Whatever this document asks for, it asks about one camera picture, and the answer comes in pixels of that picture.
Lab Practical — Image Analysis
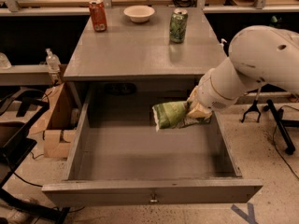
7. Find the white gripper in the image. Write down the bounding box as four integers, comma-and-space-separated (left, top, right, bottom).
187, 68, 236, 119

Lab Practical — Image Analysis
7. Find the green jalapeno chip bag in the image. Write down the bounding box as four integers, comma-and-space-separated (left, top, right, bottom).
152, 101, 211, 131

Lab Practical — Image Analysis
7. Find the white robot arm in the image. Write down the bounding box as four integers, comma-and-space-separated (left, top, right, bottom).
187, 25, 299, 119

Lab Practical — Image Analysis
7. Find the grey open top drawer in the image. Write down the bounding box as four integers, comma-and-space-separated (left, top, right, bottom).
43, 84, 263, 207

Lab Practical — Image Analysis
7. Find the metal drawer knob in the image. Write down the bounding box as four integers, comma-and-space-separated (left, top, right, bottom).
149, 193, 159, 203

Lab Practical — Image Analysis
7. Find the small white pump bottle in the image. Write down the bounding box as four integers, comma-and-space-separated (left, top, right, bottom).
221, 38, 228, 49

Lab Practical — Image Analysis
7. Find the green soda can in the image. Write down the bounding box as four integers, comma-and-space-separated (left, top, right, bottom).
169, 7, 188, 43

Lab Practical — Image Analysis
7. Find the grey wooden cabinet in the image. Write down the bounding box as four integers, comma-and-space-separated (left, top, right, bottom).
64, 7, 226, 105

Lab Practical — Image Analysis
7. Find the black stand leg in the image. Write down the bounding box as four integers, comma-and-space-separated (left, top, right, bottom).
263, 99, 299, 155

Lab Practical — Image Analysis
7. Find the white bowl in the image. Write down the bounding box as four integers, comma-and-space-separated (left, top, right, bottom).
123, 6, 155, 23

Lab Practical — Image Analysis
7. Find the orange soda can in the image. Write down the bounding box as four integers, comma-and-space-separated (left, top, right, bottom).
89, 0, 107, 32

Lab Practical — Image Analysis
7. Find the cardboard box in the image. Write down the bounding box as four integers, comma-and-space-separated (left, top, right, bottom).
30, 82, 78, 158

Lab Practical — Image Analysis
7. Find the clear sanitizer pump bottle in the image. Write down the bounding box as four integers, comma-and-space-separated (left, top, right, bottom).
46, 49, 61, 72

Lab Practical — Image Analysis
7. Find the black chair frame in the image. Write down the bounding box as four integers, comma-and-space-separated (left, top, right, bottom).
0, 87, 70, 224

